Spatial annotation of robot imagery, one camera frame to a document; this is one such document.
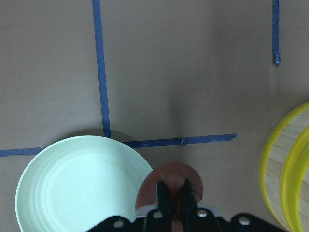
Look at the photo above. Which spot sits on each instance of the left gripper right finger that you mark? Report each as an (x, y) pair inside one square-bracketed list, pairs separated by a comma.
[(188, 204)]

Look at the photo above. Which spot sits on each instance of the light green plate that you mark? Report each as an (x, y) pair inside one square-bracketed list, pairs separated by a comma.
[(76, 183)]

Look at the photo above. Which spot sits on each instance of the brown bun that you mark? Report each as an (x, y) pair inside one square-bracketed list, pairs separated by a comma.
[(174, 175)]

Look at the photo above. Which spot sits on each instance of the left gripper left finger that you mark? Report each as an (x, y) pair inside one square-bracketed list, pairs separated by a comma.
[(163, 200)]

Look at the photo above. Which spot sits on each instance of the yellow steamer layer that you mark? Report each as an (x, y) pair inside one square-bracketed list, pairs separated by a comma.
[(272, 161), (293, 172)]

